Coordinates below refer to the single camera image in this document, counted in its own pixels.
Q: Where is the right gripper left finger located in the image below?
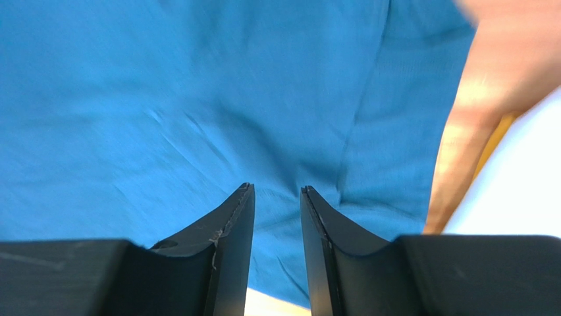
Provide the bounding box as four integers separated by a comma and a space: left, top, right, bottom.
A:
1, 184, 255, 315

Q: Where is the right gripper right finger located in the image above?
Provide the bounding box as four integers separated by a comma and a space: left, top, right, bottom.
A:
300, 186, 560, 315

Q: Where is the teal blue t shirt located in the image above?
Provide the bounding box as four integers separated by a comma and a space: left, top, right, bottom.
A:
1, 1, 475, 306

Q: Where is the white folded t shirt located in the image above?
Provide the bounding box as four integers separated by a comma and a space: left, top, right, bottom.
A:
443, 88, 560, 237

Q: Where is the yellow folded t shirt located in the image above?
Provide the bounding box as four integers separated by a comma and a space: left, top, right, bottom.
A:
472, 112, 521, 182

